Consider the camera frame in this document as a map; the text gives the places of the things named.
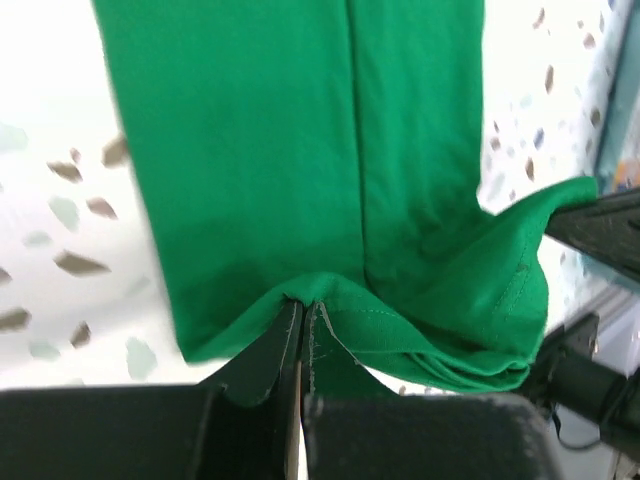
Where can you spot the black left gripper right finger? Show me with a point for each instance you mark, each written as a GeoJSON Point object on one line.
{"type": "Point", "coordinates": [357, 428]}

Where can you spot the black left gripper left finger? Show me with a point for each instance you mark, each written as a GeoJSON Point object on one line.
{"type": "Point", "coordinates": [242, 422]}

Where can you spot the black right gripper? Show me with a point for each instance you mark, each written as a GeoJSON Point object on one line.
{"type": "Point", "coordinates": [564, 372]}

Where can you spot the green t shirt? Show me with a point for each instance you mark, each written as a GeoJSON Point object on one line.
{"type": "Point", "coordinates": [328, 152]}

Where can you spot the clear blue plastic bin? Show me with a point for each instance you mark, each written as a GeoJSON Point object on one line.
{"type": "Point", "coordinates": [617, 166]}

